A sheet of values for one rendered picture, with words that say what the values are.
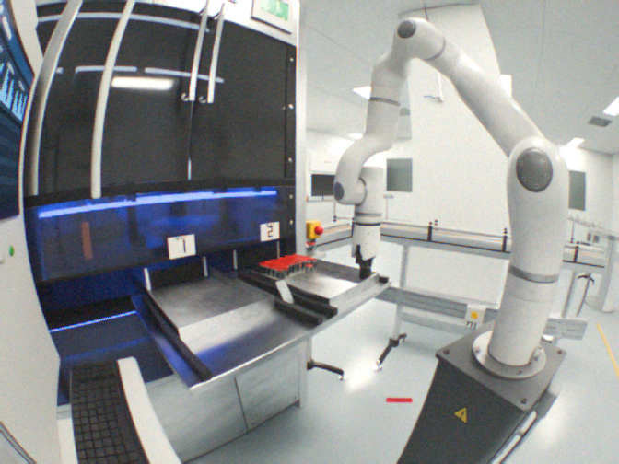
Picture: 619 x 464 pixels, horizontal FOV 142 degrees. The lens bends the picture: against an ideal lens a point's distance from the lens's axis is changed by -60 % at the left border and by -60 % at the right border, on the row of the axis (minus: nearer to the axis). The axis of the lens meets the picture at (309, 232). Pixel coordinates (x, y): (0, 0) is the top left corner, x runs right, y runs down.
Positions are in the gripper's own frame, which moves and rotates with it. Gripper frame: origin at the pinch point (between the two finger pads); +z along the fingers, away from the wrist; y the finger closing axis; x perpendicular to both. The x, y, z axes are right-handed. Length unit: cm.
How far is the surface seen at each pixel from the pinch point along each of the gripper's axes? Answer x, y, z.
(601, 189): 426, -796, -89
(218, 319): -9.4, 44.3, 1.9
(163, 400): -35, 60, 42
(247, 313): -9.3, 36.6, 2.9
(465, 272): 15, -143, 37
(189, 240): -35, 38, -11
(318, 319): 4.6, 27.7, 2.6
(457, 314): 21, -84, 46
